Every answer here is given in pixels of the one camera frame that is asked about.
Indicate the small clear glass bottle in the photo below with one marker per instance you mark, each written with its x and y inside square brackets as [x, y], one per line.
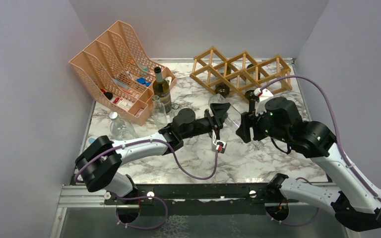
[159, 113]

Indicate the blue item in organizer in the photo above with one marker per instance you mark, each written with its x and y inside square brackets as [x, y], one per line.
[143, 81]

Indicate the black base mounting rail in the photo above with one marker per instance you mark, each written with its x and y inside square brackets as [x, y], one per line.
[201, 199]

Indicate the peach plastic file organizer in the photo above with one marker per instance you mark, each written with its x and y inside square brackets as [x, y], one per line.
[109, 66]

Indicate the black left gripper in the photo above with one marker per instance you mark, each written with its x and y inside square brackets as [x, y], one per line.
[220, 112]

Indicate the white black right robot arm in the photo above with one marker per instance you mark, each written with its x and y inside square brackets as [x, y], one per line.
[356, 204]

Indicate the tall clear glass bottle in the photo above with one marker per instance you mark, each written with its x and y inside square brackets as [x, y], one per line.
[233, 116]

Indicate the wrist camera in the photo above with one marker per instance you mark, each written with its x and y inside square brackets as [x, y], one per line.
[263, 96]
[217, 145]

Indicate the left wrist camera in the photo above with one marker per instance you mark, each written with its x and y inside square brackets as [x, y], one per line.
[217, 145]

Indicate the wooden lattice wine rack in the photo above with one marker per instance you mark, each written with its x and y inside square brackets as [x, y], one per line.
[206, 65]

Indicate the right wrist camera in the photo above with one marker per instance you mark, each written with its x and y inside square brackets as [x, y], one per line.
[263, 96]

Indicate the dark labelled wine bottle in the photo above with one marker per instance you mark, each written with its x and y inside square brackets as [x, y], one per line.
[222, 88]

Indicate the green wine bottle gold label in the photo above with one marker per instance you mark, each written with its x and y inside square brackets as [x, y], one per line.
[162, 90]

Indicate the round clear flask silver cap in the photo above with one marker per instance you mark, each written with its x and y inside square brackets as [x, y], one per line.
[120, 128]

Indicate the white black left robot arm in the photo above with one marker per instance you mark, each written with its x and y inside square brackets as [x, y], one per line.
[98, 165]

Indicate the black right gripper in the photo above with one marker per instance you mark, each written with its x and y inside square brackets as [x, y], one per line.
[249, 119]

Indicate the clear bottle blue content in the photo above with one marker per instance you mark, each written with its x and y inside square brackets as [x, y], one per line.
[90, 141]

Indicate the red white box in organizer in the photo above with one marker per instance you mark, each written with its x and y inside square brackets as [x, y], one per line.
[123, 103]

